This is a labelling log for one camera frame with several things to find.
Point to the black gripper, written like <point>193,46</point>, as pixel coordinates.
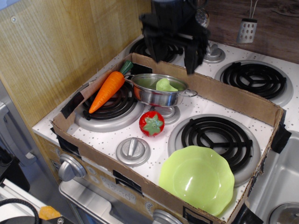
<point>173,21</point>

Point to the green toy broccoli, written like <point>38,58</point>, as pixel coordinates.
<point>164,85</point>

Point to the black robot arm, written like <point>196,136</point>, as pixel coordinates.
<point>173,22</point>

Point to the small steel pan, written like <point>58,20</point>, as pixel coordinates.
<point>144,88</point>

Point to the silver rear stovetop knob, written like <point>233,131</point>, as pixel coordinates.
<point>214,54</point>

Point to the brown cardboard fence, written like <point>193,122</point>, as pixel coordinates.
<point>165,142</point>

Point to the hanging silver strainer ladle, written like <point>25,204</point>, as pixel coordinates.
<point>202,16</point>

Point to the hanging silver grater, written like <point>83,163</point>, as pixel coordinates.
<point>247,29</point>

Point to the orange toy carrot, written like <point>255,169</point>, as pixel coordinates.
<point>110,86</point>

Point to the red toy tomato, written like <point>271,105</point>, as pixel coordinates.
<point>151,123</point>

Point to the front left black burner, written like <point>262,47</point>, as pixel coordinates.
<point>120,111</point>

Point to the rear right black burner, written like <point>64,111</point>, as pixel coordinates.
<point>260,78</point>

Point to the front right black burner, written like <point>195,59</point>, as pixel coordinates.
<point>226,136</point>

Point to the silver front stovetop knob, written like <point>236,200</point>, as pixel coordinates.
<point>133,152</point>

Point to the light green plastic bowl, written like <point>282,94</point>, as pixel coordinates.
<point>200,177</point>

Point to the silver left oven knob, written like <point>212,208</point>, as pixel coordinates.
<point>70,168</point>

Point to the silver oven knob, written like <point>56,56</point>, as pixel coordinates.
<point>70,168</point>
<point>163,217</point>

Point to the silver right oven knob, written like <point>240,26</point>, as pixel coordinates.
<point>163,217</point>

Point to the steel sink basin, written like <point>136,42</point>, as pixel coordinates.
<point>275,196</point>

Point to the silver oven door handle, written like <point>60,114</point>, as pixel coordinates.
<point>95,206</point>

